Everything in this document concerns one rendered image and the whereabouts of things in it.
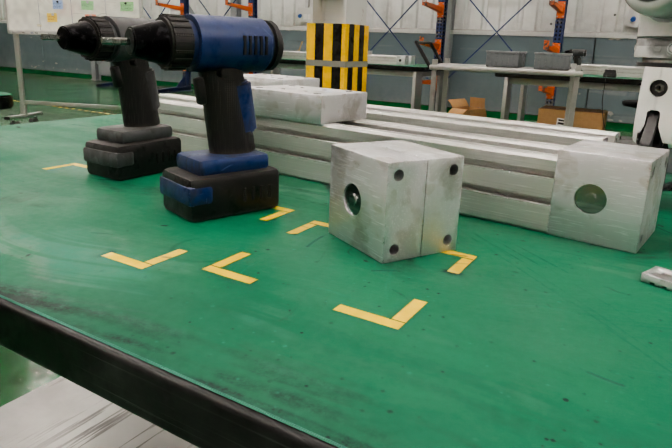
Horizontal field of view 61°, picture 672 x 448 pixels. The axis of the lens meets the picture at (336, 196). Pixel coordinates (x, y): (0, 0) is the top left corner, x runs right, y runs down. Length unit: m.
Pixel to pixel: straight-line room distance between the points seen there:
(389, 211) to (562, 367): 0.20
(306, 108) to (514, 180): 0.31
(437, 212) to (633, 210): 0.20
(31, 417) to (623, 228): 1.16
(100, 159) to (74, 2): 5.65
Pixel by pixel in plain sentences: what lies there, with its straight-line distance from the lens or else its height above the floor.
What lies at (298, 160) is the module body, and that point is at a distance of 0.84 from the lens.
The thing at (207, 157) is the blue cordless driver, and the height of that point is 0.85.
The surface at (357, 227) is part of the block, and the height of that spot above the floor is 0.80.
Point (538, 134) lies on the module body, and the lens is 0.86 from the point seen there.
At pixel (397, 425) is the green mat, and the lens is 0.33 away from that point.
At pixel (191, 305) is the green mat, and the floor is 0.78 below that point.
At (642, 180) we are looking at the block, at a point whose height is 0.86.
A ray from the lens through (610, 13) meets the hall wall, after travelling 8.39.
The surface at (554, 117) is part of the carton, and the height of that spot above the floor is 0.39.
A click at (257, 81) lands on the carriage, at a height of 0.90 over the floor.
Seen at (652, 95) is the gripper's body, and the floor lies 0.93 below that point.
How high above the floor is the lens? 0.97
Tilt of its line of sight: 15 degrees down
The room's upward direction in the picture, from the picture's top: 2 degrees clockwise
